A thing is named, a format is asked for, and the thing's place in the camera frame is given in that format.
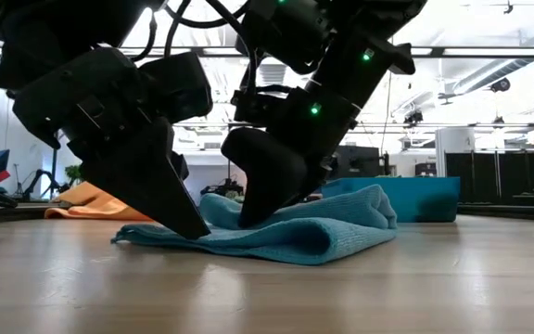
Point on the black cabinet row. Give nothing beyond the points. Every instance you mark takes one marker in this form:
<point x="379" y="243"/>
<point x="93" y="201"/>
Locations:
<point x="480" y="169"/>

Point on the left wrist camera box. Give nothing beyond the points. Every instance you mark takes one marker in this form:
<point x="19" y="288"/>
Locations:
<point x="176" y="86"/>

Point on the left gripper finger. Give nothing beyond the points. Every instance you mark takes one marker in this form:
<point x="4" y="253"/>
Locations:
<point x="181" y="164"/>
<point x="142" y="176"/>

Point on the long ceiling light strip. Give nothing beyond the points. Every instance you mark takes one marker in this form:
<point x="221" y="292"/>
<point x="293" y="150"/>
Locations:
<point x="480" y="51"/>

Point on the turquoise microfiber towel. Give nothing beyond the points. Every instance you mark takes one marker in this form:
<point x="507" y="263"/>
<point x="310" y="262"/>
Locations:
<point x="295" y="232"/>

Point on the white pillar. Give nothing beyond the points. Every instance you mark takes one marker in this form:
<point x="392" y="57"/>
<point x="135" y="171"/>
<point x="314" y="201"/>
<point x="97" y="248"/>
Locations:
<point x="454" y="148"/>

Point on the black ceiling camera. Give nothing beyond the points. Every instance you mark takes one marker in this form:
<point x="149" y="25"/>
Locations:
<point x="501" y="85"/>
<point x="414" y="117"/>

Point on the small background potted plant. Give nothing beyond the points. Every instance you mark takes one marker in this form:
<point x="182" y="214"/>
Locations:
<point x="73" y="174"/>

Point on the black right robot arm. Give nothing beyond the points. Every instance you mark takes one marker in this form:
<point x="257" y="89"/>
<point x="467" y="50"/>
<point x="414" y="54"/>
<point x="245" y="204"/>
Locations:
<point x="341" y="23"/>

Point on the black background robot arm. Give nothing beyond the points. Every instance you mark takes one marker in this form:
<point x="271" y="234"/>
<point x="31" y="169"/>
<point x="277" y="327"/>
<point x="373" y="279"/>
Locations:
<point x="40" y="178"/>

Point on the black background rig frame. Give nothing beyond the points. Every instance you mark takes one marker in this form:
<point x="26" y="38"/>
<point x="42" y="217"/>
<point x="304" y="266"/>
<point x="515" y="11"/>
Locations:
<point x="228" y="174"/>

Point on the orange microfiber towel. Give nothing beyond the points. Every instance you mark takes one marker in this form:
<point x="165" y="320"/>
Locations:
<point x="95" y="204"/>

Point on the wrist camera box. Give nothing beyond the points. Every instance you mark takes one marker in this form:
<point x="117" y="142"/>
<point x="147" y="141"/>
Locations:
<point x="176" y="86"/>
<point x="253" y="109"/>

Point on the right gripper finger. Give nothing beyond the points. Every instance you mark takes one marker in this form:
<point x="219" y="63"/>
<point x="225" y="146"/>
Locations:
<point x="318" y="176"/>
<point x="267" y="176"/>

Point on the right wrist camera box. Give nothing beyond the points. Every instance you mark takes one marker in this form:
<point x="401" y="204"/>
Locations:
<point x="253" y="109"/>

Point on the teal plastic basket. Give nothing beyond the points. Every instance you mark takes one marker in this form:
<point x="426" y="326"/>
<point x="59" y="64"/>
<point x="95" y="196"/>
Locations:
<point x="424" y="199"/>

